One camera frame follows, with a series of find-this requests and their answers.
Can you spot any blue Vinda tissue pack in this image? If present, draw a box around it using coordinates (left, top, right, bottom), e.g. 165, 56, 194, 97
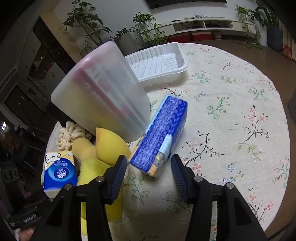
42, 151, 77, 199

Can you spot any yellow rectangular sponge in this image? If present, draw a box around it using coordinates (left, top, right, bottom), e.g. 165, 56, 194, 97
77, 158, 123, 222

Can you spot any tan gourd makeup sponge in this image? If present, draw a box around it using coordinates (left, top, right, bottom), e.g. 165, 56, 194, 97
72, 138, 97, 161

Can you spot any orange teardrop makeup sponge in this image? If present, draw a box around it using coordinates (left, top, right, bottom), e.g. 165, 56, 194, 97
95, 128, 132, 166

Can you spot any cream knotted rope toy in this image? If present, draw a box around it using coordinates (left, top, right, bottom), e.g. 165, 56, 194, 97
56, 121, 92, 151

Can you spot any light blue cartoon tissue pack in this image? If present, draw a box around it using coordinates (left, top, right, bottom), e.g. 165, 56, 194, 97
129, 95, 188, 178

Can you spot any translucent plastic container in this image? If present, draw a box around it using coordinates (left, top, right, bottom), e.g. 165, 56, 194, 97
51, 41, 151, 143

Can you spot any yellow sponge block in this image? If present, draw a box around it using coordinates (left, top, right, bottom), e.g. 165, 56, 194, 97
81, 202, 88, 237

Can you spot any person's hand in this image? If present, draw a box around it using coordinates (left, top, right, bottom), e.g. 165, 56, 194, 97
19, 226, 35, 241

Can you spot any floral tablecloth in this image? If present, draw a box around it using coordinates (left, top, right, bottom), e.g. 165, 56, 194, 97
110, 43, 290, 240

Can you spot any grey white trash bin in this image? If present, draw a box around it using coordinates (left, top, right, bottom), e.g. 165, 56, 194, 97
288, 88, 296, 121

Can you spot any white cabinet shelving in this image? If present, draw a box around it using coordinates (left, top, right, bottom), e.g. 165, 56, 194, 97
1, 11, 75, 128

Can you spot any white plastic tray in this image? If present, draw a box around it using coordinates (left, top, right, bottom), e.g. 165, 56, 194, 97
125, 42, 189, 87

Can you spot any red sign on floor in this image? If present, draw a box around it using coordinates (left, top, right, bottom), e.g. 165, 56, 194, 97
282, 45, 292, 61

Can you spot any small plant by console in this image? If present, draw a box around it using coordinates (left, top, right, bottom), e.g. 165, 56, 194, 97
235, 5, 263, 52

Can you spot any red box right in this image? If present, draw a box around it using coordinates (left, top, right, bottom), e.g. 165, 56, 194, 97
192, 32, 213, 41

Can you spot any red box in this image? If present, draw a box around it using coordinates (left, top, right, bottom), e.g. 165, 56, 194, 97
168, 33, 191, 43
192, 32, 213, 41

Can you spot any red box left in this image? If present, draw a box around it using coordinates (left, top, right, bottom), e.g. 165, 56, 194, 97
168, 33, 191, 43

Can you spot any plant in ribbed grey pot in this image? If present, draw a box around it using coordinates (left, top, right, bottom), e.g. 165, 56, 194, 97
114, 28, 138, 56

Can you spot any white TV console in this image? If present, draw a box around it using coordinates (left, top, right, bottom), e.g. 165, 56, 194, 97
161, 16, 255, 36

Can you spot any trailing green plant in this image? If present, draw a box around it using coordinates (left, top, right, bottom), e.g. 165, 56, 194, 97
131, 12, 168, 47

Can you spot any large leaf plant dark pot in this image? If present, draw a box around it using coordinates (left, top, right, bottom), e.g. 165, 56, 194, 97
256, 1, 283, 51

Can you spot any tall plant in dark pot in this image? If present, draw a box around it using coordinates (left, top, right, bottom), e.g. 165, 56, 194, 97
62, 1, 112, 59

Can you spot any wall mounted black television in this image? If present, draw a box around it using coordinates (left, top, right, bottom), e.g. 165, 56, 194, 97
146, 0, 227, 9

